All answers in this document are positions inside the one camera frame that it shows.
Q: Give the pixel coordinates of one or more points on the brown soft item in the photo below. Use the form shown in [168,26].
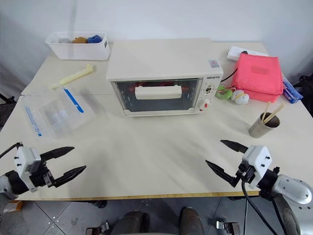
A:
[79,40]

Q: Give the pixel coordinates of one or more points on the white plush toy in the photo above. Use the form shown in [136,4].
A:
[240,97]

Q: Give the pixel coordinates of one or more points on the pink lunch bag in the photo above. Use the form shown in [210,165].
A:
[258,76]

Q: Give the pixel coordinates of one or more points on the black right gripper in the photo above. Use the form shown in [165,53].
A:
[247,173]

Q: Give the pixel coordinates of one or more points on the cardboard box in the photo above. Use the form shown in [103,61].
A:
[14,206]

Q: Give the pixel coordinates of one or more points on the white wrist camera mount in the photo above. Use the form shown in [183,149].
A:
[25,159]
[258,159]

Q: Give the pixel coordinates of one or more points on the white power strip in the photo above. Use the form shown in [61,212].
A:
[233,55]

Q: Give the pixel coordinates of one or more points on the clear plastic box blue latch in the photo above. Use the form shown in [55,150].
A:
[58,115]

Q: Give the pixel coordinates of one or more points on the dark rounded shape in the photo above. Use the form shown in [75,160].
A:
[192,220]
[133,222]

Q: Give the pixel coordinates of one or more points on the colourful sticker label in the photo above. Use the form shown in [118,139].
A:
[213,63]

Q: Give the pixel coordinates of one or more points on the wooden chopstick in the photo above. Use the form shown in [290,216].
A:
[276,112]
[266,111]

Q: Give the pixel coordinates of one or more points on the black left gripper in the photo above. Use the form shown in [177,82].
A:
[42,177]

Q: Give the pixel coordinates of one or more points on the cream toaster oven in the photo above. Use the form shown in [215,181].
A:
[156,58]

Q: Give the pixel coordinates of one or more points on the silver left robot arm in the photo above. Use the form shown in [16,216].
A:
[5,184]

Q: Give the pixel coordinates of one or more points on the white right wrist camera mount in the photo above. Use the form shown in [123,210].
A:
[258,159]

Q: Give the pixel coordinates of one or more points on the green plush toy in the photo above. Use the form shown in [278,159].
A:
[223,93]

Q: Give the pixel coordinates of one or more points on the steel cup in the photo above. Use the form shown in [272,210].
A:
[261,129]

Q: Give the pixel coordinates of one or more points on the blue toothpaste box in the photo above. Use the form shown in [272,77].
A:
[292,91]

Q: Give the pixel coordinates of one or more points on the cream plastic stick tool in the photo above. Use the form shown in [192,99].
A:
[71,77]

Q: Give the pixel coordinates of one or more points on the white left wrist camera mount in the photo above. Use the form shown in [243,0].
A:
[25,159]

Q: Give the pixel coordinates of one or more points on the blue soft item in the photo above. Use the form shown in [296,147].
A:
[94,39]

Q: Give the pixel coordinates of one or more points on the oven knob with red mark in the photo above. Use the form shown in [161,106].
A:
[203,104]

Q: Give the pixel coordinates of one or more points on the grey soft item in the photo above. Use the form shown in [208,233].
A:
[64,40]

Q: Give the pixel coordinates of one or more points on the black chair frame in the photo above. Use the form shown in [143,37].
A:
[304,84]

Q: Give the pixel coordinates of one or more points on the white plastic bin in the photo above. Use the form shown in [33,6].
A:
[80,51]

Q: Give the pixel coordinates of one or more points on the metal caster wheel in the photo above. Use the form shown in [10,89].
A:
[97,229]
[228,227]

